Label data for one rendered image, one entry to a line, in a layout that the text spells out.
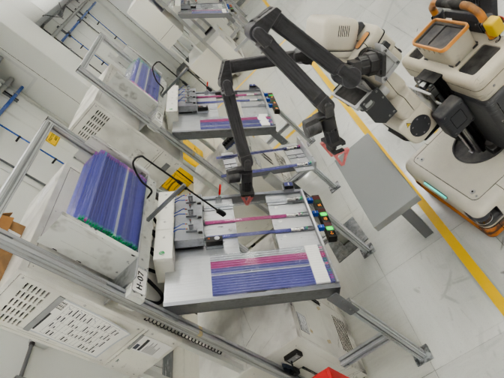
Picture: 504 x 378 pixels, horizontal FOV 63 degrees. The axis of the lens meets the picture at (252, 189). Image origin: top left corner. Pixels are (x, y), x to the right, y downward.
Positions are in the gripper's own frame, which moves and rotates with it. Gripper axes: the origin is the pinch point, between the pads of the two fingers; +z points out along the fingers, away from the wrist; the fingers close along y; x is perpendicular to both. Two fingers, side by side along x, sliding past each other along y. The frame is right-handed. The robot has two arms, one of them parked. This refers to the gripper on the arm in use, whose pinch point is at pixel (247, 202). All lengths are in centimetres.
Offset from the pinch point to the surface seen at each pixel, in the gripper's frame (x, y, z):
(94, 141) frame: -70, -11, -35
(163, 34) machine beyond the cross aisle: -58, -440, 26
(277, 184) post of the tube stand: 22.0, -26.9, 9.0
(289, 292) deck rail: 9, 61, 0
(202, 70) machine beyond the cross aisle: -8, -439, 80
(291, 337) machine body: 12, 60, 32
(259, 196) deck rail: 7.9, -7.1, 1.4
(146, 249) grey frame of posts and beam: -47, 38, -10
